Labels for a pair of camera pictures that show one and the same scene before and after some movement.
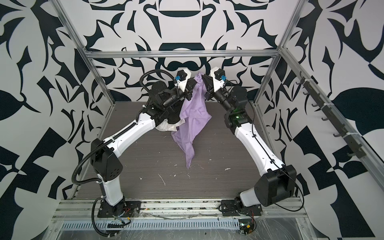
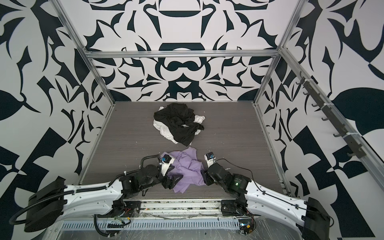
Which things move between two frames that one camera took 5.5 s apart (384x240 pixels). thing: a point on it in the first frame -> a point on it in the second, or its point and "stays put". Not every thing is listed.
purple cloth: [195, 110] -> [187, 164]
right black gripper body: [225, 98] -> [210, 180]
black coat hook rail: [313, 91] stays put
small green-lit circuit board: [246, 226] stays put
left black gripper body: [172, 98] -> [157, 179]
